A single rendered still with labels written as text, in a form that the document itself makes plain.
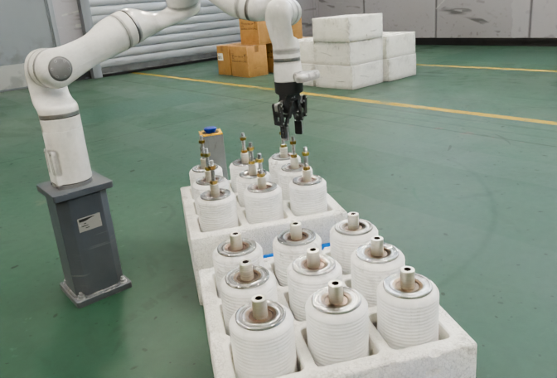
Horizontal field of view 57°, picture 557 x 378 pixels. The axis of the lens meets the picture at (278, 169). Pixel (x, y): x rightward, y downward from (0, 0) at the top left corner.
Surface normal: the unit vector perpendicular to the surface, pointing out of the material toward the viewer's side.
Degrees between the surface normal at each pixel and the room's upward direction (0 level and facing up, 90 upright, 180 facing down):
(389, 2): 90
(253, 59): 90
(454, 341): 0
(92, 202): 95
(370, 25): 90
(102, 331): 0
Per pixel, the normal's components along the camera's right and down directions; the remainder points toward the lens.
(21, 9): 0.63, 0.19
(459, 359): 0.22, 0.29
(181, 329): -0.08, -0.95
